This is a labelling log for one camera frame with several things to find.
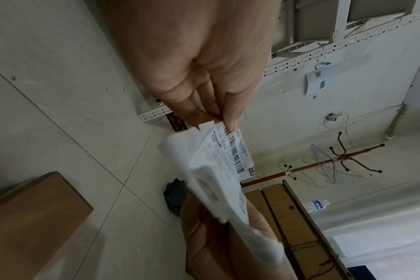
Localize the person's left hand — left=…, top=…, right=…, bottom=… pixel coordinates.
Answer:
left=96, top=0, right=281, bottom=132

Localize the person's right hand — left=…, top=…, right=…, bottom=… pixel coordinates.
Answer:
left=180, top=191, right=298, bottom=280

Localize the bundle of white label papers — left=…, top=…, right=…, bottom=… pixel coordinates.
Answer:
left=162, top=122, right=285, bottom=265

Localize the black bag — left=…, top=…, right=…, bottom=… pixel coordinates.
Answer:
left=163, top=178, right=191, bottom=218

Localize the brown wooden desk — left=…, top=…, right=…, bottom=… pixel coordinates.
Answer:
left=243, top=179, right=350, bottom=280

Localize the brown patterned lattice panel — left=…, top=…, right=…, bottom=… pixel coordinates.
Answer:
left=166, top=111, right=191, bottom=133

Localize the clear plastic water bottle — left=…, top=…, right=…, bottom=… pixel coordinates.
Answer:
left=305, top=199, right=332, bottom=215

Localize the white paper sheet with codes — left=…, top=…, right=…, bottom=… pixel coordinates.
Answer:
left=304, top=61, right=341, bottom=97

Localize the white perforated metal shelf rack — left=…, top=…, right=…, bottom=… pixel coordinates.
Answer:
left=264, top=0, right=420, bottom=77

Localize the brown coat rack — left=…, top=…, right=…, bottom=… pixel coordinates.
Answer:
left=240, top=131, right=386, bottom=189

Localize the blue flat object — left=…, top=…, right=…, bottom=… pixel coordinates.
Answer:
left=346, top=264, right=381, bottom=280

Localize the white plastic sheet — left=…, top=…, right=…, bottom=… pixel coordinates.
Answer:
left=313, top=201, right=420, bottom=280

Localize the brown cardboard box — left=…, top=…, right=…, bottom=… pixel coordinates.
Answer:
left=0, top=171, right=94, bottom=280

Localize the white wire clothes hanger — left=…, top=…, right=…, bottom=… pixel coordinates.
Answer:
left=309, top=143, right=338, bottom=185

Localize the wall socket with wires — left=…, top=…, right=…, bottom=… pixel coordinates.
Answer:
left=323, top=111, right=346, bottom=127

